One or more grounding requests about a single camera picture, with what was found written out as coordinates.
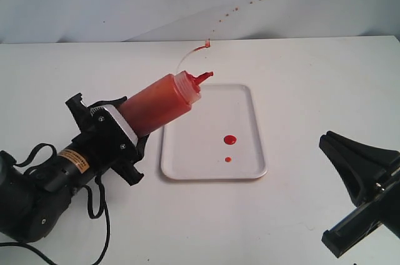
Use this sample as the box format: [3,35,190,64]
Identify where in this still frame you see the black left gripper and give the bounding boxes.
[66,93,148,186]

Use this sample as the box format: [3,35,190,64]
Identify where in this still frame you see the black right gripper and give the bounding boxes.
[319,131,399,258]

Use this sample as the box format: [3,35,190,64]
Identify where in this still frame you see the red sauce squeeze bottle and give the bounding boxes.
[118,70,214,138]

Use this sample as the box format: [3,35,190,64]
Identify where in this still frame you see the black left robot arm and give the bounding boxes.
[1,93,147,243]

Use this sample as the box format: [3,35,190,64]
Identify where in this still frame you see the red sauce drops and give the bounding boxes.
[223,134,237,146]

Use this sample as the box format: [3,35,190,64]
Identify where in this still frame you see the white rectangular plastic tray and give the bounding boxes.
[160,84,268,181]

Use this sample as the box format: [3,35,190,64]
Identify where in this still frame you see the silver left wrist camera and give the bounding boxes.
[89,104,138,163]

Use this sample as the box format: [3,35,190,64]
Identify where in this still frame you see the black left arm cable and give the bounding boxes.
[0,173,111,265]

